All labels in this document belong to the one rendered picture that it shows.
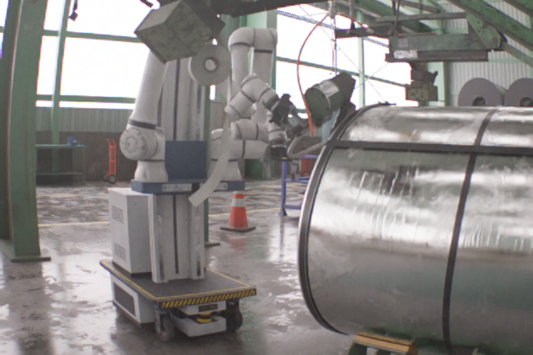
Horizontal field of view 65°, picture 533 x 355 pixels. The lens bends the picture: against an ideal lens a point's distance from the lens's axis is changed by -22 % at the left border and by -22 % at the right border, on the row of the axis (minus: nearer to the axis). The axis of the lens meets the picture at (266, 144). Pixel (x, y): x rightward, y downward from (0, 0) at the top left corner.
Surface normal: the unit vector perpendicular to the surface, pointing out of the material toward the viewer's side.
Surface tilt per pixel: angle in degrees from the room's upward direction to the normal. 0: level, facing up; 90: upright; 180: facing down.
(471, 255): 86
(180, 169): 90
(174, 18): 90
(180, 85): 90
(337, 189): 67
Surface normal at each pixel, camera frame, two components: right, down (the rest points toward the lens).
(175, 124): 0.62, 0.03
